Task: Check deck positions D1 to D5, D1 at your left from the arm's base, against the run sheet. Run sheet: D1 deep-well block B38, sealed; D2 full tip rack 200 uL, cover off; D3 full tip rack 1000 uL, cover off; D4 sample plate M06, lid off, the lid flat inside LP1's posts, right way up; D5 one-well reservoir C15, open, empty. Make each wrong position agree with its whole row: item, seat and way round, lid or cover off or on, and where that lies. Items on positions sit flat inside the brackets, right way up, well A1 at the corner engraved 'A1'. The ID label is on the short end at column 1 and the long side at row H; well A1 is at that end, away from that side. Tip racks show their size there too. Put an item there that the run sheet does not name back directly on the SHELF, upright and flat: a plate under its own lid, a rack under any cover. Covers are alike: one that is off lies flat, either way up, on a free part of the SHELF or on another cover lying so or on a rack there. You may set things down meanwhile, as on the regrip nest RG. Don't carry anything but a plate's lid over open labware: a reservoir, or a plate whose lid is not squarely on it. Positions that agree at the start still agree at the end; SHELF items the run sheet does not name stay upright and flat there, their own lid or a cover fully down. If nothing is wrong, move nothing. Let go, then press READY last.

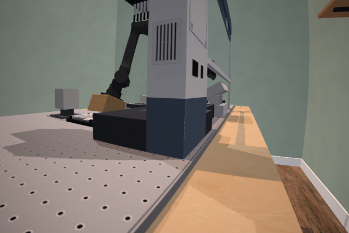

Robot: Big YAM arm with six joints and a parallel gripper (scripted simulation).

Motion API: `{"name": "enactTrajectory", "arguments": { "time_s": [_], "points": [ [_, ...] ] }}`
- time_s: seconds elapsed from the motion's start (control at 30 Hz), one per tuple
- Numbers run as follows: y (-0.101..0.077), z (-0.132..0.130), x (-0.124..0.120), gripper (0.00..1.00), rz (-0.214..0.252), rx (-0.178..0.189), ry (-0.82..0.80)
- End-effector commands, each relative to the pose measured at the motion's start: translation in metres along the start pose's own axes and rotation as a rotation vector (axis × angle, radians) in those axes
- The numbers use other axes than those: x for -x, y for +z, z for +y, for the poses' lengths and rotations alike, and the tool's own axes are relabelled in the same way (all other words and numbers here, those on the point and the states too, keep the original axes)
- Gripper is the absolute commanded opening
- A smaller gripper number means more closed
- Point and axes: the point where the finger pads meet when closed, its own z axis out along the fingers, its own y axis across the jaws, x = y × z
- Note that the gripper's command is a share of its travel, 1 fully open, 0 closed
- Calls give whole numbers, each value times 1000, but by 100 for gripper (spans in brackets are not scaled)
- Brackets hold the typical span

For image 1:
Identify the white ready button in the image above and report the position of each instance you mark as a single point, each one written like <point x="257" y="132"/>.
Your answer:
<point x="66" y="100"/>

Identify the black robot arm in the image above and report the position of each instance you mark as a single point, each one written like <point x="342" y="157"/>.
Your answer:
<point x="122" y="75"/>

